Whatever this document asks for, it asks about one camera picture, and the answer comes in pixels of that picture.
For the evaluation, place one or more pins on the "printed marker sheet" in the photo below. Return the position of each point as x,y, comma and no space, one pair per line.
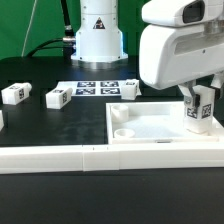
93,88

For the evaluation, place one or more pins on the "white part at left edge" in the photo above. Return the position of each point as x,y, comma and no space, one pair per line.
1,120

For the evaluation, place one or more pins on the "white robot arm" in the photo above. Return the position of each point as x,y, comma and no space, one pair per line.
100,42

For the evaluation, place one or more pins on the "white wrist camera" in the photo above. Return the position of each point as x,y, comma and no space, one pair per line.
175,13

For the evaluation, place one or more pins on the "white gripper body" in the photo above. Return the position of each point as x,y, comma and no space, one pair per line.
172,56

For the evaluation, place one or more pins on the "white square tabletop panel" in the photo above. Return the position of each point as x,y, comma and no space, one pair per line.
153,122

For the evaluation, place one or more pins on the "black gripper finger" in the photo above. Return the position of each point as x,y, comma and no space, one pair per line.
218,80
191,98

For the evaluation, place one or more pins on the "white L-shaped obstacle fence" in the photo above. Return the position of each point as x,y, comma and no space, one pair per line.
111,157

